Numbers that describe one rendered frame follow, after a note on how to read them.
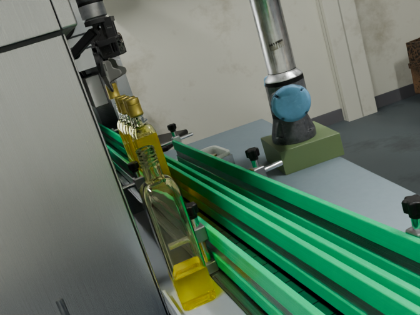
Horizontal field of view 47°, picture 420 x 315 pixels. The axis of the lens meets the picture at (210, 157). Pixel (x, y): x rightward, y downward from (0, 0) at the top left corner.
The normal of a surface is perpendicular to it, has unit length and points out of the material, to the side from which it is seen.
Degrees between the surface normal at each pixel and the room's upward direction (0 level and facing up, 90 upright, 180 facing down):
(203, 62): 90
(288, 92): 100
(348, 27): 90
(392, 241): 90
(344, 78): 90
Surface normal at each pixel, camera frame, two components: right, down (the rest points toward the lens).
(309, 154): 0.18, 0.22
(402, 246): -0.89, 0.36
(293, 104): 0.00, 0.44
